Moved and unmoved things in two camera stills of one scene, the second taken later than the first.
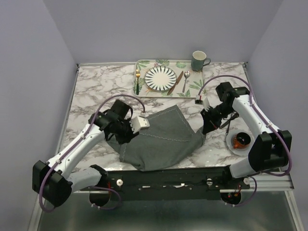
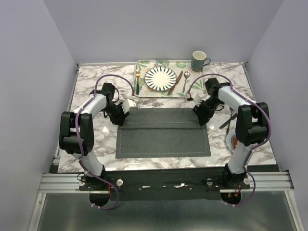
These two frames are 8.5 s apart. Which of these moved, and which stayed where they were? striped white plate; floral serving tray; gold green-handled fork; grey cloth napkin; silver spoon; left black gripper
Moved: grey cloth napkin; left black gripper
Stayed: silver spoon; striped white plate; gold green-handled fork; floral serving tray
